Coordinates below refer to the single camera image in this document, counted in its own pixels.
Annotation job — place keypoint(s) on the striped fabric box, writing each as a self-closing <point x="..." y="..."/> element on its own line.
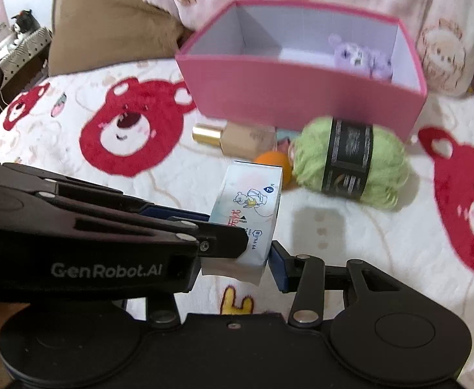
<point x="22" y="52"/>

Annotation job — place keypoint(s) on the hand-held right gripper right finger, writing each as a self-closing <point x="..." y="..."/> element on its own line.
<point x="279" y="265"/>

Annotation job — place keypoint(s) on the white tissue pack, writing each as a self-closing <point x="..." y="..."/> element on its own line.
<point x="249" y="202"/>

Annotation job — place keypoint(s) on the small turquoise item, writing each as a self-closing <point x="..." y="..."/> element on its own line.
<point x="285" y="142"/>

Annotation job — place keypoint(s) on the red bear printed blanket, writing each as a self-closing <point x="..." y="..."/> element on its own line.
<point x="362" y="243"/>

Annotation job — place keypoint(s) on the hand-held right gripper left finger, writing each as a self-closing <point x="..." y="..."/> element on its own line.
<point x="162" y="312"/>

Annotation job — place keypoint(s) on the pink cardboard box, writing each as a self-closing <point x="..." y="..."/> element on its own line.
<point x="302" y="97"/>

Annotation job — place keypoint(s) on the foundation bottle with gold cap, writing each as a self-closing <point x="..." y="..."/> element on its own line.
<point x="245" y="140"/>

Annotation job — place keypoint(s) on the purple plush toy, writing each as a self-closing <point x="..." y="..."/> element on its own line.
<point x="358" y="56"/>

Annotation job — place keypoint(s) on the green yarn ball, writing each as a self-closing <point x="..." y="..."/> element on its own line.
<point x="387" y="170"/>

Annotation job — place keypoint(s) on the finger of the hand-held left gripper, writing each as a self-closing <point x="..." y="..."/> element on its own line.
<point x="220" y="243"/>
<point x="172" y="214"/>

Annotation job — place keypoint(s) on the black plush cat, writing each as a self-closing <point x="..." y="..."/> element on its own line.
<point x="24" y="22"/>

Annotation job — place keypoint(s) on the brown pillow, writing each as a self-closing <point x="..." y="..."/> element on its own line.
<point x="111" y="20"/>

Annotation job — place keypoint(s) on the orange makeup sponge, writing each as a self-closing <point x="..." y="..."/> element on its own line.
<point x="287" y="170"/>

